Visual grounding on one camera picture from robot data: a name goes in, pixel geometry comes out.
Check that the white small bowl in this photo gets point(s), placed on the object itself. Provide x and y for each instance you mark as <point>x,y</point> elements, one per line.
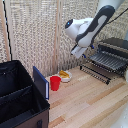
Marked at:
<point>66,79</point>

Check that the blue flat book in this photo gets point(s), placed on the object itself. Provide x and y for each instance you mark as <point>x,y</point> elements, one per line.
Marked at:
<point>40,81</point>

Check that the black dish rack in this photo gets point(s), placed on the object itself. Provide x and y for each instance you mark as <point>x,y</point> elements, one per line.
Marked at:
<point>110,68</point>

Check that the red plastic cup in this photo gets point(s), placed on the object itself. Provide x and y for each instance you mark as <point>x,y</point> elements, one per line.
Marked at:
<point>55,83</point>

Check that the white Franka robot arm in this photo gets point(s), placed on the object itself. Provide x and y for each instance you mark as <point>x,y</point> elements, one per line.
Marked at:
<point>96,23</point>

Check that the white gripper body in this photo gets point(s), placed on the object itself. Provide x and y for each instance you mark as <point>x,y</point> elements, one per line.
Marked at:
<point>78,51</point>

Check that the woven wicker room divider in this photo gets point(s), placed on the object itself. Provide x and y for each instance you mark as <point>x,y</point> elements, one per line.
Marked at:
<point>33,33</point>

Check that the black toaster oven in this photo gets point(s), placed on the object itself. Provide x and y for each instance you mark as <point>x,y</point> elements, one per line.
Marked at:
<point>115,42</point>

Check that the black fabric storage box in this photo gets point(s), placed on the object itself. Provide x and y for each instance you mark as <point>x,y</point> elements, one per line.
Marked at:
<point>20,96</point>

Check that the yellow food piece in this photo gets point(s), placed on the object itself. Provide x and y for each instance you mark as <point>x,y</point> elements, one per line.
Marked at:
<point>64,73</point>

